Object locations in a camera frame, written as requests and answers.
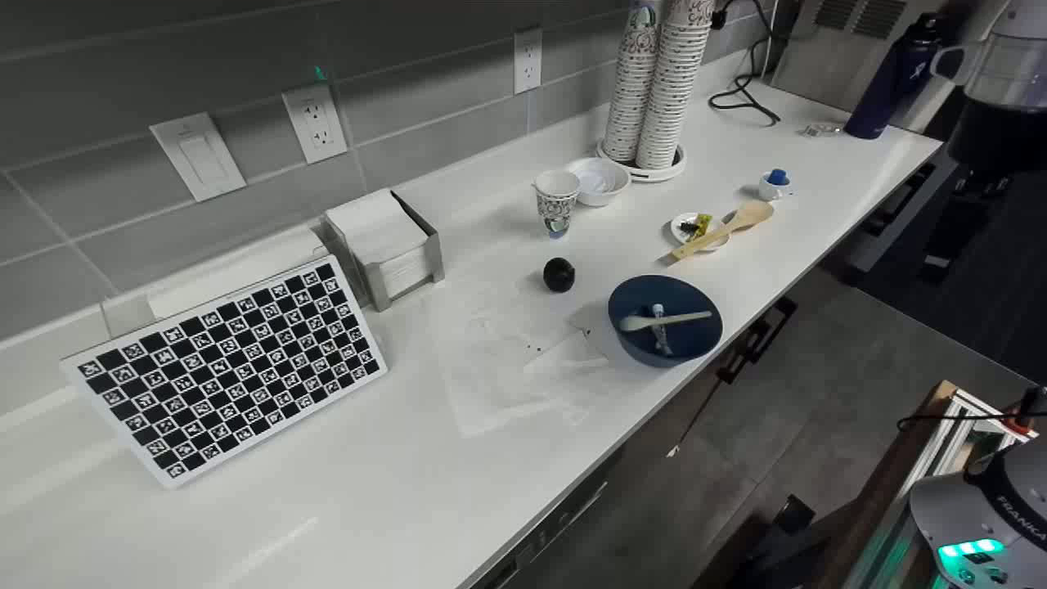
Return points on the dark green bowl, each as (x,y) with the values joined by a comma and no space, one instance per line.
(681,344)

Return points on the white outlet with green light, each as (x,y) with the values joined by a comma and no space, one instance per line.
(315,122)

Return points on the patterned paper cup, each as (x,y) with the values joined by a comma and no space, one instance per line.
(557,201)

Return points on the white light switch plate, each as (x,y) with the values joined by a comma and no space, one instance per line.
(196,154)

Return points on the dark wood base cabinet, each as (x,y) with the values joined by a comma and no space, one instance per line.
(611,513)

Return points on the grey robot base green lights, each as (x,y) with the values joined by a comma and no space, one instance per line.
(968,524)

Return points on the slim stack of paper cups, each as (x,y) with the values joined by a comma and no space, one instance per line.
(628,82)

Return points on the white round cup holder base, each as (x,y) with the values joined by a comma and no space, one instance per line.
(670,172)

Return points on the wooden spoon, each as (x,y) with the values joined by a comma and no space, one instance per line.
(746,217)

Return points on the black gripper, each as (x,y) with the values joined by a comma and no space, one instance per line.
(998,135)

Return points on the blue round object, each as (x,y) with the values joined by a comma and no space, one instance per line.
(775,177)

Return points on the dark blue water bottle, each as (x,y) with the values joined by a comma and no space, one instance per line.
(886,82)

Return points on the small white mug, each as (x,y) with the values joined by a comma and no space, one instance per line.
(770,190)

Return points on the wide stack of paper cups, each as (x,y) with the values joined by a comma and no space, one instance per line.
(675,76)

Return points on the white plastic spoon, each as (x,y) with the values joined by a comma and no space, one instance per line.
(664,322)

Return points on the black white calibration board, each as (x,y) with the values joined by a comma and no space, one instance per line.
(229,363)

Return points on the wooden frame stand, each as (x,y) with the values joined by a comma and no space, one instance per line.
(927,435)

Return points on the plain white wall outlet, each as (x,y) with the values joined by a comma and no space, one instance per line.
(527,61)

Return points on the small white bowl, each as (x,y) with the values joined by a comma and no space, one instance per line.
(599,181)

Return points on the small black round object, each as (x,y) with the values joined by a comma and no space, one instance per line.
(562,276)

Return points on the small white plate with food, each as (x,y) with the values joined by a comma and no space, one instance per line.
(685,227)

